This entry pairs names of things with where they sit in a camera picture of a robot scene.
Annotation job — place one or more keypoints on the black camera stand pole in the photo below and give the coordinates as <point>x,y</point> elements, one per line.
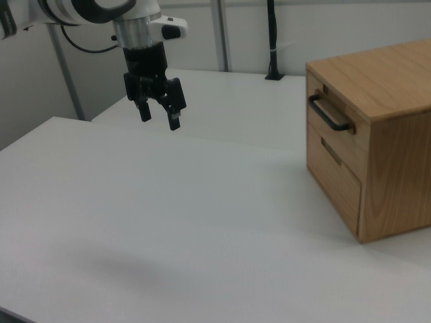
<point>273,37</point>

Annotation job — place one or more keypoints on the wooden drawer with slot grip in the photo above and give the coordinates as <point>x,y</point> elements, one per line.
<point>336,181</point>

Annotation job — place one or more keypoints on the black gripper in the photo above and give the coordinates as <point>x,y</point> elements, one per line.
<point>145,62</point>

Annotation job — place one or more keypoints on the grey partition frame post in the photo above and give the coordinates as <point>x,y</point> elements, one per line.
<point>67,77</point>
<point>222,37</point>

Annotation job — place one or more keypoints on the wooden drawer cabinet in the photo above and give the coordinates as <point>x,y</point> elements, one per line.
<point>390,141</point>

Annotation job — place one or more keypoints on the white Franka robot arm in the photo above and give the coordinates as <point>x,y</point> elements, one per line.
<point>64,8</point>

